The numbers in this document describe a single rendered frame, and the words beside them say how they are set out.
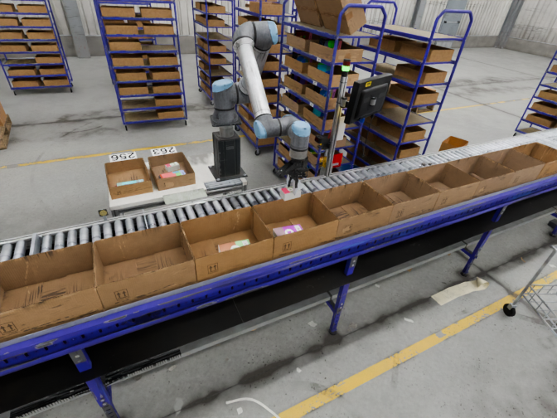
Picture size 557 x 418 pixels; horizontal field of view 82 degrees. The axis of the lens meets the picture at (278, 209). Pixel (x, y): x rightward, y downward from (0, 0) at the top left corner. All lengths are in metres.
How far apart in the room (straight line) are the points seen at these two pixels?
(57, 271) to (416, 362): 2.24
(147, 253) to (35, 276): 0.47
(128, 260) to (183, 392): 0.95
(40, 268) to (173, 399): 1.09
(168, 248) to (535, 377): 2.55
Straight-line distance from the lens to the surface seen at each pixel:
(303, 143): 1.57
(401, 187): 2.47
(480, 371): 2.80
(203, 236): 1.79
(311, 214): 1.99
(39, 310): 1.55
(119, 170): 2.84
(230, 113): 2.44
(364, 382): 2.41
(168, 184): 2.51
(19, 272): 1.81
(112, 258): 1.77
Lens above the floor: 2.08
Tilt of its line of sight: 36 degrees down
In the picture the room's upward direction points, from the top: 5 degrees clockwise
